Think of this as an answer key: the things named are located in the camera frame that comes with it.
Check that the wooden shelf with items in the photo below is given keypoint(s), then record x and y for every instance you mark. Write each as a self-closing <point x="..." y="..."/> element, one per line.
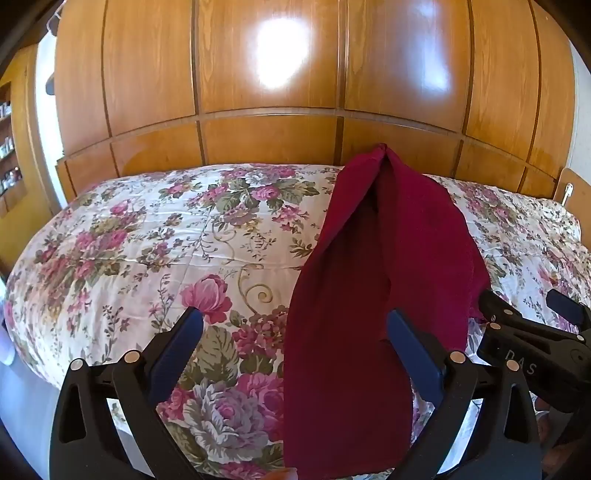
<point x="28" y="205"/>

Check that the dark red cloth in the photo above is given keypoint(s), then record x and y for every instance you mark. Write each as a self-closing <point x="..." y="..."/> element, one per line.
<point x="392" y="239"/>

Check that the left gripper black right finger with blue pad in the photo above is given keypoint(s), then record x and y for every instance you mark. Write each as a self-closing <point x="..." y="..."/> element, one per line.
<point x="483" y="425"/>

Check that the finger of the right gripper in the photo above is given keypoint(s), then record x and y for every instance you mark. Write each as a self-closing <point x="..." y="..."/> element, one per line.
<point x="497" y="310"/>

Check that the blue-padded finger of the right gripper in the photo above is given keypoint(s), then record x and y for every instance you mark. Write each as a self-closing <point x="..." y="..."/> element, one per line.
<point x="574" y="312"/>

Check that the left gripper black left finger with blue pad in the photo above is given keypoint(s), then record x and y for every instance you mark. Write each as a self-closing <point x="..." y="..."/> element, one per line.
<point x="84" y="441"/>

